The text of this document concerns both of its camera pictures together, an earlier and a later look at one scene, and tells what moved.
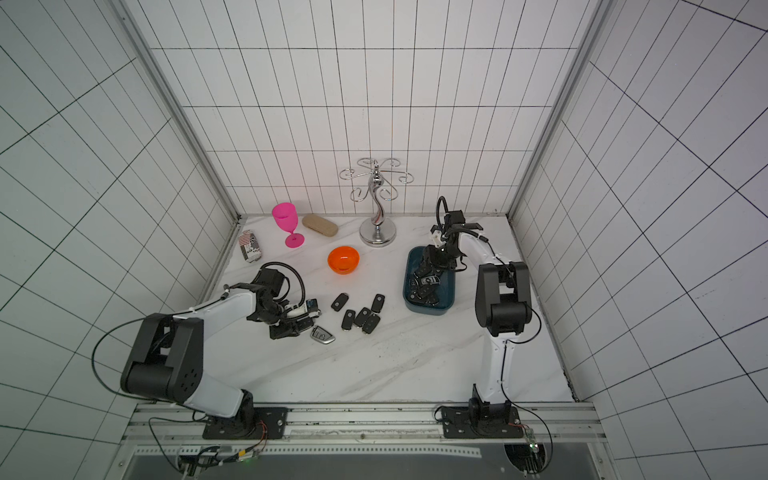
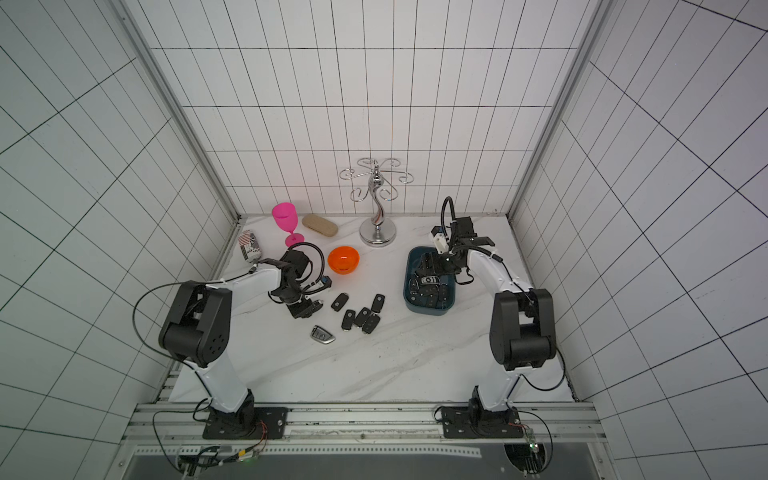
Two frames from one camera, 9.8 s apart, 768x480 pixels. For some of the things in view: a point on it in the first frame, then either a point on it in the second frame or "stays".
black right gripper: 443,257 stays
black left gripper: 284,331 → 298,312
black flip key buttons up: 371,323 stays
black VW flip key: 340,302 stays
